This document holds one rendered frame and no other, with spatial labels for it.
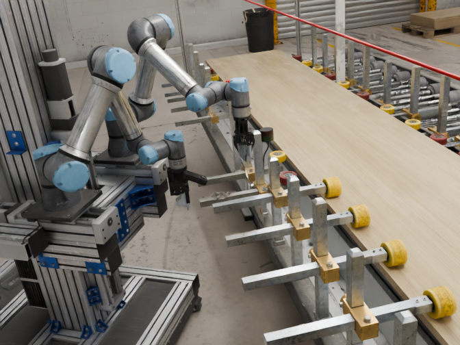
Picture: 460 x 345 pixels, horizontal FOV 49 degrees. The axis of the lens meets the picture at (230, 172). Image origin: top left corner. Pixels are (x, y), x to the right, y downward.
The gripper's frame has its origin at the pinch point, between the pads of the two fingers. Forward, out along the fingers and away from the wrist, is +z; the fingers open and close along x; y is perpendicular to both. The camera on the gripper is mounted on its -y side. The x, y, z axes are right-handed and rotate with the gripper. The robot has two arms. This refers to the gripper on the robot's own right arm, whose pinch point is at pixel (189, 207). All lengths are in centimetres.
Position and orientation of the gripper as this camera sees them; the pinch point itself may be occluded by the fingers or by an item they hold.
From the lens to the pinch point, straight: 220.1
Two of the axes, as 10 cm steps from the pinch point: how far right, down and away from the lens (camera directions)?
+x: 1.7, 4.0, -9.0
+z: 1.0, 9.0, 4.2
